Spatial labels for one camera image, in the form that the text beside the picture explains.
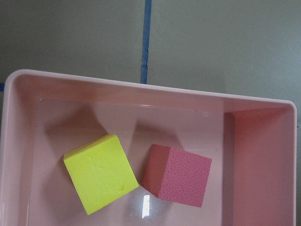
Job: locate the red foam block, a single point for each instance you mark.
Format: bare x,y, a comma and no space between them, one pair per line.
176,175

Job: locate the yellow foam block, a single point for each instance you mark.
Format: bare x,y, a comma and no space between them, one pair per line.
100,172

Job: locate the pink plastic bin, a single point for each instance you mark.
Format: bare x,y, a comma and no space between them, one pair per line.
252,143

